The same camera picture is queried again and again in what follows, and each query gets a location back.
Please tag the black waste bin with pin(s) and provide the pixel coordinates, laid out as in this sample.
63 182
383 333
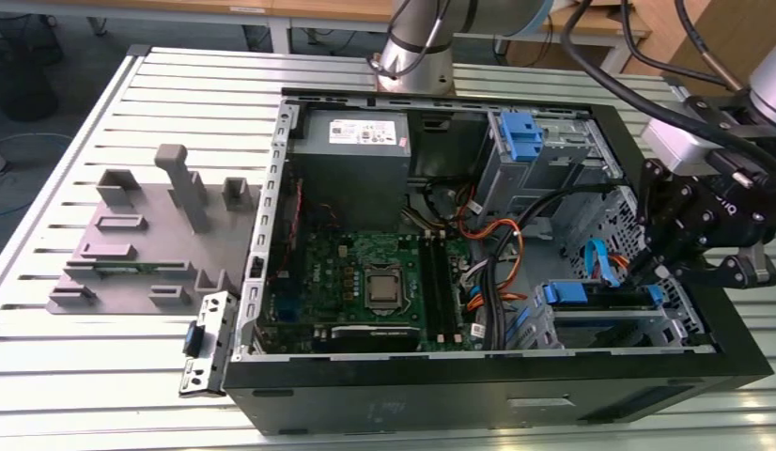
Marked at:
27 94

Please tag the CPU socket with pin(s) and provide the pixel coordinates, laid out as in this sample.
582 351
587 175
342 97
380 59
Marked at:
384 309

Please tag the green RAM stick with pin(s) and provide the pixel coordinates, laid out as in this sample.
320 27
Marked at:
136 269

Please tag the black graphics card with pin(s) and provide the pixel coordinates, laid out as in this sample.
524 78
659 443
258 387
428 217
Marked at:
375 336

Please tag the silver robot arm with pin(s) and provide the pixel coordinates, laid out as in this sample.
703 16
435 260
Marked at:
419 70

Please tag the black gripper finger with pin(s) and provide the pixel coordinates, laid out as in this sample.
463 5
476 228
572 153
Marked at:
719 270
663 211

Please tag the silver expansion slot bracket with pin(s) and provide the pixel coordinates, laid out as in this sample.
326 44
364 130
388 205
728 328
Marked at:
212 329

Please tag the black PC case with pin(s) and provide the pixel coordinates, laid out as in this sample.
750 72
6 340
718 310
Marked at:
426 399

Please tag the silver CPU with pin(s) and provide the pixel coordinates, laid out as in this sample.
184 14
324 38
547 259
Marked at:
384 287

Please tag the grey power supply unit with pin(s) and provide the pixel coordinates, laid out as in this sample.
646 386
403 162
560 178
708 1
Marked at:
356 188

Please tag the silver drive cage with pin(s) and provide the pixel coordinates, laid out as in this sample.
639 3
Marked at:
519 183

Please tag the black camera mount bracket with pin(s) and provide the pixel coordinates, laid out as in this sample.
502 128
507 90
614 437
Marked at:
714 113

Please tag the brown wooden cabinet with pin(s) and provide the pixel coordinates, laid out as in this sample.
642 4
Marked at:
763 19

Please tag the wooden desk white frame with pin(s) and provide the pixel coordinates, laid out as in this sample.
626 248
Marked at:
603 28
174 4

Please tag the blue drive cage latch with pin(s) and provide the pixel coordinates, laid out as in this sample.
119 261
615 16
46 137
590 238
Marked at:
519 136

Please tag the green motherboard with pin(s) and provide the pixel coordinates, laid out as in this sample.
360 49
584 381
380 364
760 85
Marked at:
338 282

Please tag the grey parts rack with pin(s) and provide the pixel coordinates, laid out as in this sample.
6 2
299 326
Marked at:
143 225

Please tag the black RAM slot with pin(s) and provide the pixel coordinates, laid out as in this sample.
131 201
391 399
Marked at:
448 282
430 282

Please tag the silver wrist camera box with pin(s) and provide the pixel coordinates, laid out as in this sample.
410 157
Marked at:
676 145

